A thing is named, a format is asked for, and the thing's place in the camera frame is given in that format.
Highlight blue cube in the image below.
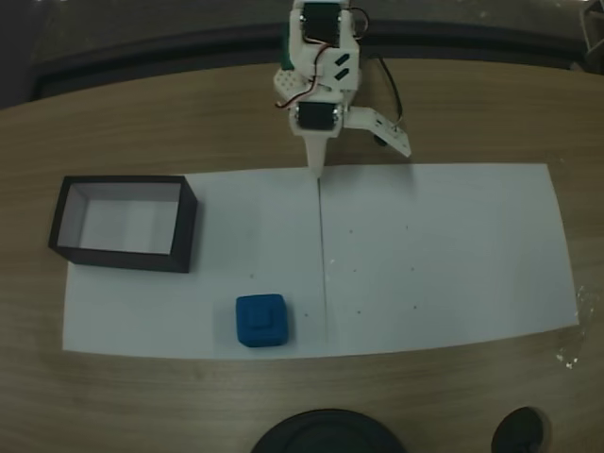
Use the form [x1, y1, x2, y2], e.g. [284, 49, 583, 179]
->
[235, 293, 290, 349]

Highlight dark box white inside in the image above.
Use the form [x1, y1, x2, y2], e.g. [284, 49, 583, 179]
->
[48, 175, 206, 276]

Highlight green table clamp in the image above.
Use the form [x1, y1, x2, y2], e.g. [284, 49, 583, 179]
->
[281, 33, 296, 71]

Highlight white paper sheet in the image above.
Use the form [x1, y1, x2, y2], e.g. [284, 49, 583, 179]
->
[318, 162, 581, 359]
[61, 166, 330, 361]

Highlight black round stand base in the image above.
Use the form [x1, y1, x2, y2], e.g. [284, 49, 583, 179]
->
[249, 409, 408, 453]

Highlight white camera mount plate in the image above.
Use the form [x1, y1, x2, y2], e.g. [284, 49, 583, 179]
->
[346, 105, 413, 159]

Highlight black camera cable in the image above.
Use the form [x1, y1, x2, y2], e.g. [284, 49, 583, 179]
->
[371, 52, 408, 133]

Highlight round table cable hole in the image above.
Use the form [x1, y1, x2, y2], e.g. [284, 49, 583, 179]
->
[490, 407, 552, 453]

